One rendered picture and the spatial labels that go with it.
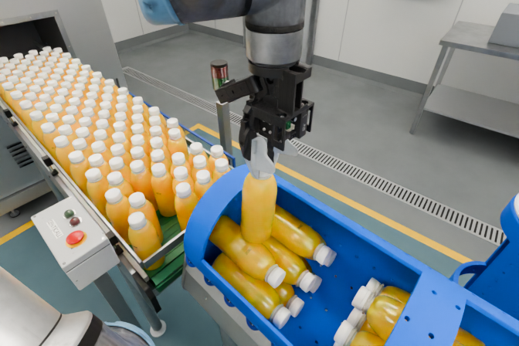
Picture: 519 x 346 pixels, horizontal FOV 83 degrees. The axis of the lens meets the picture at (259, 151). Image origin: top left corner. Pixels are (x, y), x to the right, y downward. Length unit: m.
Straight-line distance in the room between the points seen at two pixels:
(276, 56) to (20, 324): 0.36
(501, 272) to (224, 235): 0.83
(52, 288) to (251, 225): 1.73
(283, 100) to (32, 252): 2.20
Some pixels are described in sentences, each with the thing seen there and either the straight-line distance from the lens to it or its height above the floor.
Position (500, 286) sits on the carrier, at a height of 0.81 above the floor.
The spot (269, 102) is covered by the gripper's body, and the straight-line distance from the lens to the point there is 0.43.
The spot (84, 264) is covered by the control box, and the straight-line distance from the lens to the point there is 0.80.
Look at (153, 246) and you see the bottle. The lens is 0.86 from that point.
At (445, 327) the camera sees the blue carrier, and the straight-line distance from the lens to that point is 0.54.
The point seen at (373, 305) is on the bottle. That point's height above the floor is 1.17.
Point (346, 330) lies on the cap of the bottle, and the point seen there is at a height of 1.12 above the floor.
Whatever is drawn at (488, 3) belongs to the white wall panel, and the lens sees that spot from 3.72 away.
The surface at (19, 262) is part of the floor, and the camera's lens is 2.44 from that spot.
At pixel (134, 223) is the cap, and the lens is 0.79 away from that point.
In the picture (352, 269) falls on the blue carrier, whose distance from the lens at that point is 0.78.
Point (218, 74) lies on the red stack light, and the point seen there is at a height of 1.23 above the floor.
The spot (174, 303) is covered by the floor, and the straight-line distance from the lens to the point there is 1.89.
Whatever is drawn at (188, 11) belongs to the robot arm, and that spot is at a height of 1.60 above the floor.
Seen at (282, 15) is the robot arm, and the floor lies 1.58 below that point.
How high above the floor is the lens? 1.67
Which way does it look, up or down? 39 degrees down
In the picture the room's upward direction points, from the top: straight up
